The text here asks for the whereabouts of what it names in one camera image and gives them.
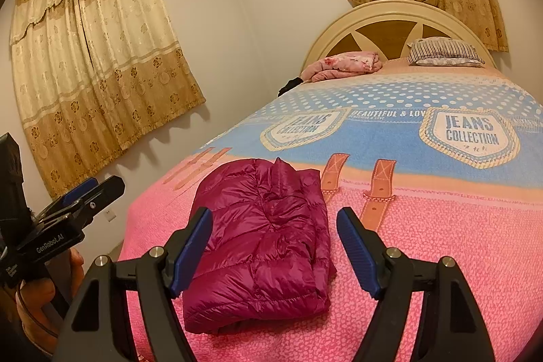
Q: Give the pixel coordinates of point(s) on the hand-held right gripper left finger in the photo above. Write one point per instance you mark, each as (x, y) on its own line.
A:
(191, 256)

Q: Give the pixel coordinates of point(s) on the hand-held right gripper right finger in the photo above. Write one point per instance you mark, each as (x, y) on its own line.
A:
(358, 256)

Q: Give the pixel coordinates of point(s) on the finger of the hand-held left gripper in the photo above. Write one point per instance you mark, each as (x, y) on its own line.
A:
(78, 191)
(106, 196)

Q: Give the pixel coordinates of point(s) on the magenta puffer jacket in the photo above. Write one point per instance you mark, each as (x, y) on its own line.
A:
(263, 251)

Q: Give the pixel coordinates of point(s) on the person's left hand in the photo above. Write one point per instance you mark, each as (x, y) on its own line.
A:
(34, 302)

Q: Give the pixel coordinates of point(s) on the bed with jeans-print cover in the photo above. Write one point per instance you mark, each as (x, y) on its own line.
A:
(424, 218)

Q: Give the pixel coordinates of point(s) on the wide beige floral curtain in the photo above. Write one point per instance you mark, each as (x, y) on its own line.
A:
(106, 69)

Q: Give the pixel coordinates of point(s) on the dark cloth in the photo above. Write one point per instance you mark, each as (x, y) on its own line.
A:
(290, 86)

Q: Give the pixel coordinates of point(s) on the peach bed sheet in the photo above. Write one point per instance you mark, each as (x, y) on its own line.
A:
(398, 69)

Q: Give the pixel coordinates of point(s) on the pink floral folded blanket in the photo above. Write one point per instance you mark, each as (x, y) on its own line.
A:
(343, 65)

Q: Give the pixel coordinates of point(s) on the striped pillow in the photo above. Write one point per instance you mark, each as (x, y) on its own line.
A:
(445, 52)

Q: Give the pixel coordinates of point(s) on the cream wooden headboard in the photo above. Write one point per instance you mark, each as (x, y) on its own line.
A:
(339, 27)

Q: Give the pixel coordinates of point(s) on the white wall socket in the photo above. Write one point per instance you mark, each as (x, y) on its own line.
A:
(111, 214)

